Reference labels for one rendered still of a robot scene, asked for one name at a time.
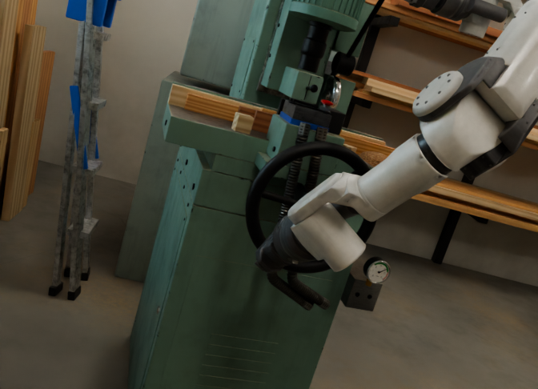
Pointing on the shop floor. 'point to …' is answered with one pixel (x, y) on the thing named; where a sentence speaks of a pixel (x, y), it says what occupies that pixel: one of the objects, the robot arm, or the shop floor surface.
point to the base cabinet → (222, 307)
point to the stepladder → (82, 131)
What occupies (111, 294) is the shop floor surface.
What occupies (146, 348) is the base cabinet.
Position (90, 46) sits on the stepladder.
